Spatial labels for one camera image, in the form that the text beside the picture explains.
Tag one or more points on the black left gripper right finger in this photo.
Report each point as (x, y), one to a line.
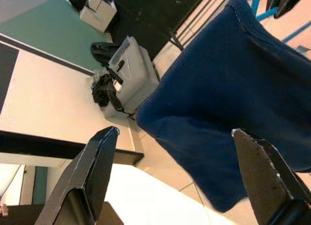
(264, 176)

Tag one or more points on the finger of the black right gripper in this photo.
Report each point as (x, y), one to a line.
(289, 2)
(272, 0)

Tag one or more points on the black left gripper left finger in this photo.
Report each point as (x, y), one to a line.
(92, 166)

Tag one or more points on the blue plastic hanger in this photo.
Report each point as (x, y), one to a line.
(266, 13)

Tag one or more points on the dark blue garment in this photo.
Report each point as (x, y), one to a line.
(230, 101)

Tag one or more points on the black plastic bag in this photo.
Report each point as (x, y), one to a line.
(104, 91)

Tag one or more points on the grey plastic storage bin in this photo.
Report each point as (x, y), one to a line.
(136, 72)

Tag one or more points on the black backpack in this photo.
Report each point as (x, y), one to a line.
(102, 50)

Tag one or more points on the black floor mat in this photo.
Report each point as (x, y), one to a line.
(150, 16)

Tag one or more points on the white box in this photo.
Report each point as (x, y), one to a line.
(99, 13)

